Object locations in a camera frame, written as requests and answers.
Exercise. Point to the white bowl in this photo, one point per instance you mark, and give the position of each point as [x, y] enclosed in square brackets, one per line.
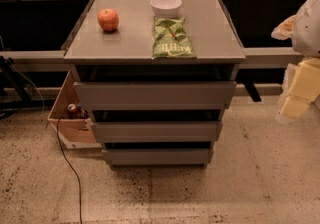
[166, 8]

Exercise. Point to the grey top drawer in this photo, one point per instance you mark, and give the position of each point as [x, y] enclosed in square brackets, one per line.
[154, 95]

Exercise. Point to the wooden box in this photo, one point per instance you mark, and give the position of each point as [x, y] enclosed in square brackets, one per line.
[74, 133]

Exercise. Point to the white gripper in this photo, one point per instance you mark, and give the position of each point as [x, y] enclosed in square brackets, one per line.
[307, 29]

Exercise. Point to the grey drawer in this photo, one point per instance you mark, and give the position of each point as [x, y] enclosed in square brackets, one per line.
[120, 132]
[158, 157]
[154, 95]

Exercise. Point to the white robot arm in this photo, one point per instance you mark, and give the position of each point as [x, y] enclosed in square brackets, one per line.
[303, 29]

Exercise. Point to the red apple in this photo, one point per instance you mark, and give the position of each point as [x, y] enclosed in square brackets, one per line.
[108, 19]

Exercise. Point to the grey drawer cabinet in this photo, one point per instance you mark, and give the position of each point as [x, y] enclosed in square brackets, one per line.
[125, 55]

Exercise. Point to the red soda can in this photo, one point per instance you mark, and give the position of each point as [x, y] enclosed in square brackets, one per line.
[73, 111]

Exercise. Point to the grey middle drawer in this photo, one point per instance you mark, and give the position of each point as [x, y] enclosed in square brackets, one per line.
[120, 132]

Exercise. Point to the grey bottom drawer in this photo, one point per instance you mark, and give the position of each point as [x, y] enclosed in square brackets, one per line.
[158, 157]

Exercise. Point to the green chip bag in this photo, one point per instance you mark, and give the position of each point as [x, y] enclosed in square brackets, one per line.
[171, 39]

